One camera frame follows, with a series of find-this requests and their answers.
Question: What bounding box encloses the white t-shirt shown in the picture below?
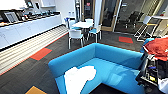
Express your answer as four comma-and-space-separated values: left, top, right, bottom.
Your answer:
62, 65, 98, 94

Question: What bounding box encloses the white chair blue seat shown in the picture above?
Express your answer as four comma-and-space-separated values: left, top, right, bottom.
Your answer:
86, 23, 103, 44
68, 19, 78, 30

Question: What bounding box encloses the white low table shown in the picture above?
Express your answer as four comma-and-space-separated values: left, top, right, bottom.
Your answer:
71, 21, 95, 30

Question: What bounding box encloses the blue sofa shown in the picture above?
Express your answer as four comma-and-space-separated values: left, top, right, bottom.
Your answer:
47, 42, 148, 94

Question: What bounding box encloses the wood framed glass door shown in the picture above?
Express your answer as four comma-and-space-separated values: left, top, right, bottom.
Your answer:
79, 0, 122, 33

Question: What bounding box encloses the black office chair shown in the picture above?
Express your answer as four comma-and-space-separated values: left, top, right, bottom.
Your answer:
127, 10, 142, 30

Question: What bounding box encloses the white kitchen counter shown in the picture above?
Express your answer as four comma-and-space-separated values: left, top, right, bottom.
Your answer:
0, 11, 63, 50

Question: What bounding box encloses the black cart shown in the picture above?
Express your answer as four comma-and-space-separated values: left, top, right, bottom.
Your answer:
135, 49, 168, 90

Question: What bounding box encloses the red cloth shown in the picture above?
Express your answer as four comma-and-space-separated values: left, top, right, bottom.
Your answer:
144, 37, 168, 62

